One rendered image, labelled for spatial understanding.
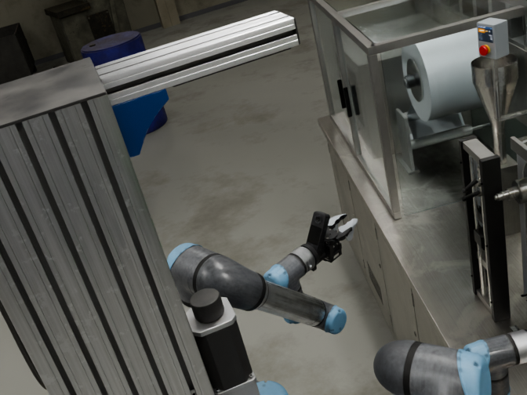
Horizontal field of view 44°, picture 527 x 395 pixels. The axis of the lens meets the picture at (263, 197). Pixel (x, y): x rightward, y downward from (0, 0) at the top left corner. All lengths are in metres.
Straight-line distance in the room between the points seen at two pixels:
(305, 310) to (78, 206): 0.88
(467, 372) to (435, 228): 1.28
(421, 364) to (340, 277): 2.59
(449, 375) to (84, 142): 0.79
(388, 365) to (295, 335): 2.23
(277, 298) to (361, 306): 2.06
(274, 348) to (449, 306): 1.55
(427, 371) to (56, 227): 0.74
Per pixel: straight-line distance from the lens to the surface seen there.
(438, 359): 1.34
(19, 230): 1.00
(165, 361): 1.15
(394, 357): 1.36
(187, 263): 1.59
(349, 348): 3.42
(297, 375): 3.34
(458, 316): 2.13
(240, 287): 1.53
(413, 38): 2.37
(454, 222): 2.56
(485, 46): 1.99
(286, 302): 1.66
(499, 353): 1.66
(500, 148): 2.33
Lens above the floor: 2.27
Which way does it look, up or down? 27 degrees down
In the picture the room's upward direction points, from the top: 15 degrees counter-clockwise
